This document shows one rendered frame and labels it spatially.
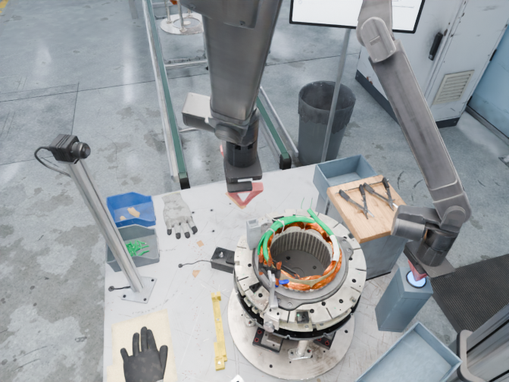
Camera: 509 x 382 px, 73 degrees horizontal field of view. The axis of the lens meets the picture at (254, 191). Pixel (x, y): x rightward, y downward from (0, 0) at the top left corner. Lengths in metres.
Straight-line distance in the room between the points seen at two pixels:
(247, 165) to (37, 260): 2.03
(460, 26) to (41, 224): 3.07
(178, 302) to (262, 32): 1.01
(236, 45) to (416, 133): 0.49
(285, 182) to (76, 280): 1.41
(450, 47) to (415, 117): 2.23
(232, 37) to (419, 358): 0.79
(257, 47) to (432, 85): 2.79
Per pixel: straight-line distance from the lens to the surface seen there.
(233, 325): 1.11
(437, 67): 2.97
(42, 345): 2.22
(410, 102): 0.70
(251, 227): 0.81
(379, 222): 1.03
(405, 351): 0.91
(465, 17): 2.88
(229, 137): 0.51
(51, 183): 2.96
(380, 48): 0.66
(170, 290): 1.21
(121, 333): 1.19
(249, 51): 0.29
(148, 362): 1.11
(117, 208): 1.47
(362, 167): 1.23
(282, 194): 1.43
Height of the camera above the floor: 1.83
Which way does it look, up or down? 47 degrees down
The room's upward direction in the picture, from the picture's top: straight up
